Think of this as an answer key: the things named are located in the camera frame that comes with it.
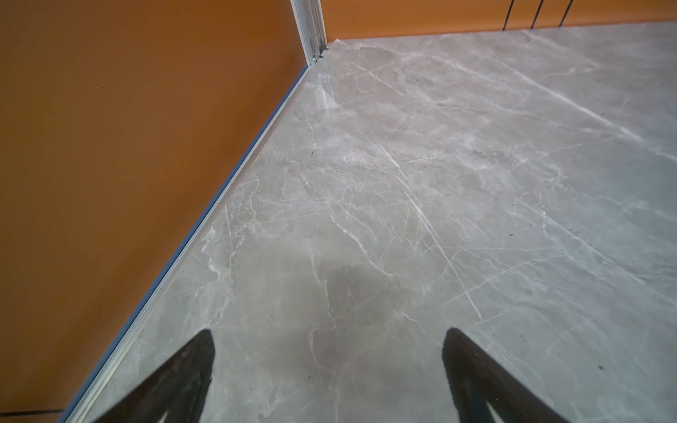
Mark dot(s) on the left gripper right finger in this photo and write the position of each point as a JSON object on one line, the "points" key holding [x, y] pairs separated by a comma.
{"points": [[480, 386]]}

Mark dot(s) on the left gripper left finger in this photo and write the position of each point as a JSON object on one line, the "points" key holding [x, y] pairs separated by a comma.
{"points": [[174, 392]]}

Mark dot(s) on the left aluminium corner post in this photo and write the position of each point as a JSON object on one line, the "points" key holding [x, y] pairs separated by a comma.
{"points": [[309, 19]]}

